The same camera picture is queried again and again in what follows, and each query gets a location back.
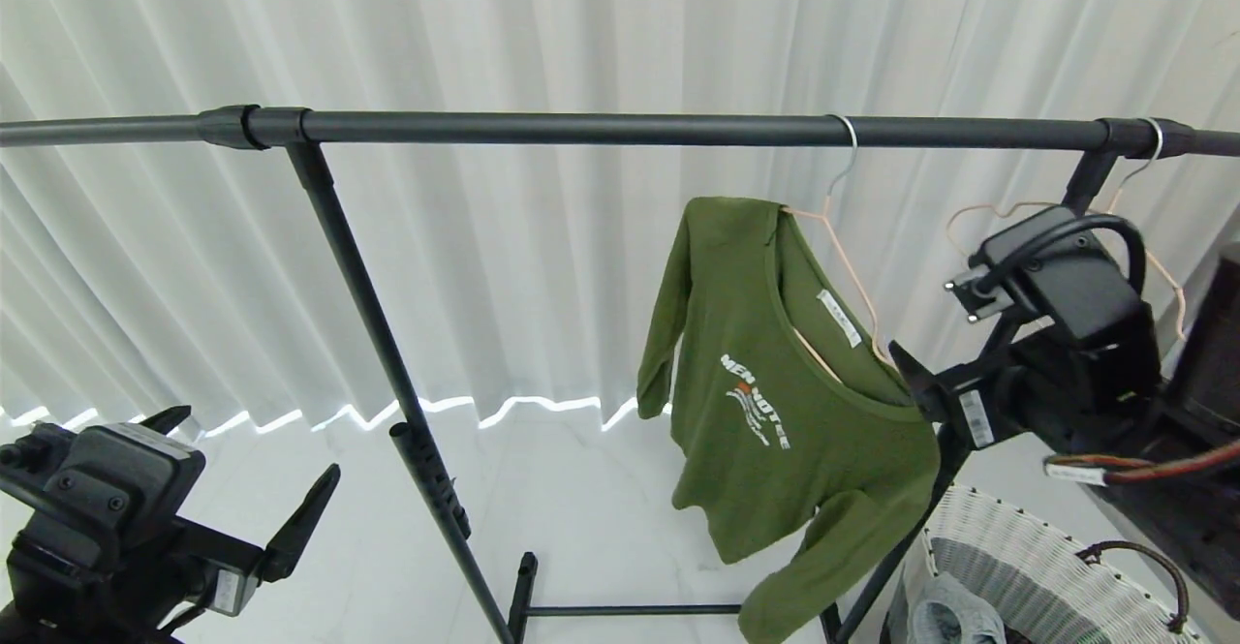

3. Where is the pink clothes hanger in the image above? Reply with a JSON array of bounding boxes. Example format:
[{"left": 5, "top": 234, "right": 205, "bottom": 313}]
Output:
[
  {"left": 945, "top": 117, "right": 1189, "bottom": 343},
  {"left": 781, "top": 114, "right": 900, "bottom": 383}
]

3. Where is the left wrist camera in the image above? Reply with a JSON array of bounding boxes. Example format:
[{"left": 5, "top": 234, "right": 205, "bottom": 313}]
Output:
[{"left": 0, "top": 421, "right": 206, "bottom": 567}]

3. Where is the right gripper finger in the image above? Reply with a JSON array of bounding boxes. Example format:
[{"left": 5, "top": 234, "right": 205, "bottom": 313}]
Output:
[{"left": 887, "top": 338, "right": 948, "bottom": 424}]

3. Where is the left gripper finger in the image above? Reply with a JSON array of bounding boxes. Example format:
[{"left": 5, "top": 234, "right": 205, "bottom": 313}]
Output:
[
  {"left": 139, "top": 406, "right": 193, "bottom": 436},
  {"left": 258, "top": 463, "right": 342, "bottom": 584}
]

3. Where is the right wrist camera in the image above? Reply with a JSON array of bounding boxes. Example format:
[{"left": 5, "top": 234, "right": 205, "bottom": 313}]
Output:
[{"left": 945, "top": 204, "right": 1149, "bottom": 350}]

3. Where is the black clothes rack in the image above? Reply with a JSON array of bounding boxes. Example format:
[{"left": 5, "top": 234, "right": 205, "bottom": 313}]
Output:
[{"left": 0, "top": 105, "right": 1240, "bottom": 644}]

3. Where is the white laundry basket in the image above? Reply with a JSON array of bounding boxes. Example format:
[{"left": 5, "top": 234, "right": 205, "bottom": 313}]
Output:
[{"left": 880, "top": 485, "right": 1214, "bottom": 644}]

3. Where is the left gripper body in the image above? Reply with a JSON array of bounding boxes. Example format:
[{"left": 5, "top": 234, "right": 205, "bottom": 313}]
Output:
[{"left": 0, "top": 518, "right": 264, "bottom": 644}]

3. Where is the white curtain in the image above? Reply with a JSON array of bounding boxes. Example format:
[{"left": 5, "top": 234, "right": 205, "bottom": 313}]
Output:
[{"left": 0, "top": 0, "right": 1240, "bottom": 432}]

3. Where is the green long-sleeved shirt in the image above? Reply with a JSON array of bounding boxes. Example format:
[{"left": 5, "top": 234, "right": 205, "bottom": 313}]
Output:
[{"left": 636, "top": 196, "right": 943, "bottom": 644}]

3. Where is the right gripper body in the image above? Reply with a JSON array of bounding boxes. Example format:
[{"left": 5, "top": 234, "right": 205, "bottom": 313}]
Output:
[{"left": 925, "top": 320, "right": 1163, "bottom": 451}]

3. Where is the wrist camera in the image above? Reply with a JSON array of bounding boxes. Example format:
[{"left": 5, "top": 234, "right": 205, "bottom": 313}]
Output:
[
  {"left": 945, "top": 204, "right": 1149, "bottom": 350},
  {"left": 0, "top": 421, "right": 206, "bottom": 567}
]

